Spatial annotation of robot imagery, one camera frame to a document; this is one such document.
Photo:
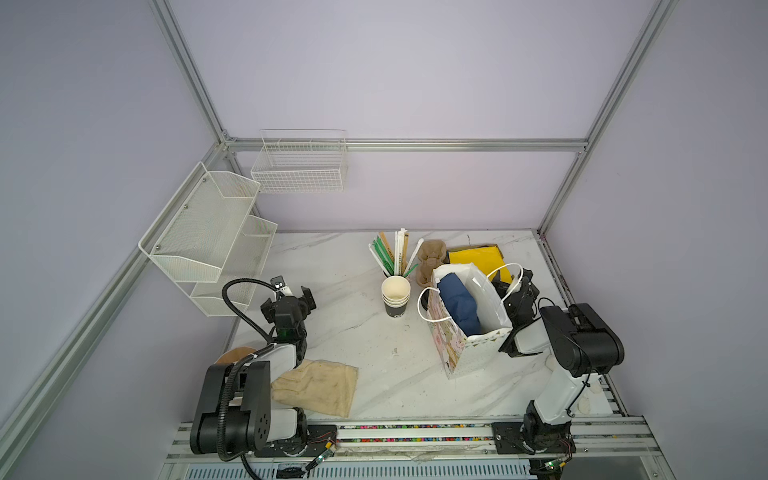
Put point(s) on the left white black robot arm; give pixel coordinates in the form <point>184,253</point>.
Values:
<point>235,414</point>

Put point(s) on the white wire basket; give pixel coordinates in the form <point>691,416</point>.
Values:
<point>301,161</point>

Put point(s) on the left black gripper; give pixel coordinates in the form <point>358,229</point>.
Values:
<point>305,301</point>

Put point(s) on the white paper gift bag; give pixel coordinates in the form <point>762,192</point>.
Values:
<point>461,354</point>

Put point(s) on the white mesh shelf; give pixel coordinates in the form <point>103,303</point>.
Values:
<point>246,260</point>
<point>192,238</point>

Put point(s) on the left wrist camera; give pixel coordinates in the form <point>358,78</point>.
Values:
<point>281,288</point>

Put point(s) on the lower white mesh shelf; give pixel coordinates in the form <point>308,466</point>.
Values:
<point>246,260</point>

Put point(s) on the upper white mesh shelf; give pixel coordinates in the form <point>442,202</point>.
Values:
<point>192,238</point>

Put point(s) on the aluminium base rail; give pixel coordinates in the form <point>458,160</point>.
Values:
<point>590,437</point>

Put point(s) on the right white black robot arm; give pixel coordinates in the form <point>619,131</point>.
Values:
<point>583,346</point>

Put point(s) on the white straw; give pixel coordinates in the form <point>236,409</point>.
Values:
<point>411,262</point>

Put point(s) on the bundle of wrapped straws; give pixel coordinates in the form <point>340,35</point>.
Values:
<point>391,253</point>

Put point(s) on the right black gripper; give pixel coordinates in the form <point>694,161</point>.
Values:
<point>527,290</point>

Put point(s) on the blue paper napkin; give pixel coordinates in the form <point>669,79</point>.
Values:
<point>460,304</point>

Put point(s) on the stack of paper cups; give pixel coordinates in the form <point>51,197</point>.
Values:
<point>396,292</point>

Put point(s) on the brown bowl with greens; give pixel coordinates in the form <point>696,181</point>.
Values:
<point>234,355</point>

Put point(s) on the brown pulp cup carrier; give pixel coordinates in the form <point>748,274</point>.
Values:
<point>431,255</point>

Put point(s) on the black plastic cup lid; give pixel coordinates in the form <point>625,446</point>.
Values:
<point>424,298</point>

